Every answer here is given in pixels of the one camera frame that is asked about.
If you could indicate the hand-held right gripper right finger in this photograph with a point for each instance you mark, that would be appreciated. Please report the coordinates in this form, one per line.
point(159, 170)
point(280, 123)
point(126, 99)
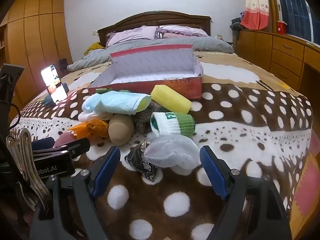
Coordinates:
point(212, 172)

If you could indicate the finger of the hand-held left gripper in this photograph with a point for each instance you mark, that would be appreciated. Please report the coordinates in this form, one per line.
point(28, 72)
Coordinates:
point(42, 143)
point(72, 148)

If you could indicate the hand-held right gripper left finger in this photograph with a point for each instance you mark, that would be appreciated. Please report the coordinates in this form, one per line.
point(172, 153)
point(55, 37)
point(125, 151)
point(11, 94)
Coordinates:
point(107, 170)

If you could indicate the pink cloth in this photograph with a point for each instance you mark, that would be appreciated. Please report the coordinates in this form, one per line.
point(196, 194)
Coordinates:
point(65, 140)

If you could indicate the orange fabric flower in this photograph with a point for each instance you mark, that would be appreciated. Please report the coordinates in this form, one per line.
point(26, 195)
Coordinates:
point(96, 127)

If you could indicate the plain white sock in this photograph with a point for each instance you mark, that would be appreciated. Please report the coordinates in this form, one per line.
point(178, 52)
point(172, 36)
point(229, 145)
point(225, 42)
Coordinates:
point(87, 116)

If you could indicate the beige stocking ball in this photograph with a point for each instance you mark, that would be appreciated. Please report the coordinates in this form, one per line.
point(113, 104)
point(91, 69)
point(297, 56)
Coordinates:
point(121, 130)

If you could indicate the white mesh cloth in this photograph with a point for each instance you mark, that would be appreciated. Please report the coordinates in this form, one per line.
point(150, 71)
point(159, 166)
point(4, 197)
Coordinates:
point(170, 152)

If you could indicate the grey knitted slipper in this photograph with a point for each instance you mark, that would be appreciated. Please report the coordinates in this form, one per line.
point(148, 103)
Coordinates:
point(143, 121)

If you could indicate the green and white sock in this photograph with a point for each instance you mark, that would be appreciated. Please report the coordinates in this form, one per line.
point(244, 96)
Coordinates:
point(172, 125)

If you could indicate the light blue towel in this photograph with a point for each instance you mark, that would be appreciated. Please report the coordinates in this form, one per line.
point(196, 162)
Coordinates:
point(117, 102)

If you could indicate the green ribbon bow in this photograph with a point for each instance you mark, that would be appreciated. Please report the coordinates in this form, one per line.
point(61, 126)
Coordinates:
point(123, 90)

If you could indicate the yellow sponge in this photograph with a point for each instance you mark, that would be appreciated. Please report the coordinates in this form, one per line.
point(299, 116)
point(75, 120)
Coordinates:
point(172, 100)

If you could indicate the red cardboard shoebox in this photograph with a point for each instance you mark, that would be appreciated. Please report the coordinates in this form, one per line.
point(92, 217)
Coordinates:
point(175, 85)

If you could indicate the smartphone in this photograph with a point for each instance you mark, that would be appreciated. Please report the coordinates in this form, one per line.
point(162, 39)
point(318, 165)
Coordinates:
point(53, 82)

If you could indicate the printed sheep blanket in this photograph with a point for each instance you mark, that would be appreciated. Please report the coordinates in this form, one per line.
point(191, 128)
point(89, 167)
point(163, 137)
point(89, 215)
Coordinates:
point(250, 105)

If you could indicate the black bag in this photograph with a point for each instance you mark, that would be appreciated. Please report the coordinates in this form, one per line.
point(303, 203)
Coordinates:
point(63, 63)

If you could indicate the wooden wardrobe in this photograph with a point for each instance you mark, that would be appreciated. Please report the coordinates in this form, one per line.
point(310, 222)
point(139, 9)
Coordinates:
point(37, 42)

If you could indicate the yellow cloth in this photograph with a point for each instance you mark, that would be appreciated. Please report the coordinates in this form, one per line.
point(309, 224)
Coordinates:
point(95, 47)

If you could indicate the grey duvet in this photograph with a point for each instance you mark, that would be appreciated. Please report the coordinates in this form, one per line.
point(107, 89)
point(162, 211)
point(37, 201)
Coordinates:
point(212, 45)

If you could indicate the small beige ornament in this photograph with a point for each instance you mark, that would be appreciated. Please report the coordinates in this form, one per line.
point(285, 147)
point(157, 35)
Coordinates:
point(220, 37)

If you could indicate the wooden dresser cabinet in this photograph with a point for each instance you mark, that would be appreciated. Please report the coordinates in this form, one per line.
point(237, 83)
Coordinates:
point(285, 52)

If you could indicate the pink ruffled pillow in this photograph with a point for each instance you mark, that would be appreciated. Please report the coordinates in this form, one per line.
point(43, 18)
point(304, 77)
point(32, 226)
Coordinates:
point(175, 36)

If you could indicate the lilac ruffled pillow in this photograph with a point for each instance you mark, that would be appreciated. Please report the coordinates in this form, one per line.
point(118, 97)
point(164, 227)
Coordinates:
point(185, 30)

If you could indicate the dark clothes pile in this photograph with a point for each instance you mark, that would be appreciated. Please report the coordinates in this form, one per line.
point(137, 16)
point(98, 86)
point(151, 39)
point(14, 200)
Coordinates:
point(236, 23)

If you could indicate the wooden headboard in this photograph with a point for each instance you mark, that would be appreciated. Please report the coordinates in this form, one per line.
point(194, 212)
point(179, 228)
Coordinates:
point(155, 17)

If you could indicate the red container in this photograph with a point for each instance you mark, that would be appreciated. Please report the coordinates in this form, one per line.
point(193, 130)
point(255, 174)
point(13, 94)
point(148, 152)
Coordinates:
point(281, 27)

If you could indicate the cream and red curtain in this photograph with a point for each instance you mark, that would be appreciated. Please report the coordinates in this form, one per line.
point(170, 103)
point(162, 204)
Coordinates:
point(255, 10)

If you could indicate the window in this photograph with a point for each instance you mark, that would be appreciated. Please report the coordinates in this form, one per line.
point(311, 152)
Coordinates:
point(295, 10)

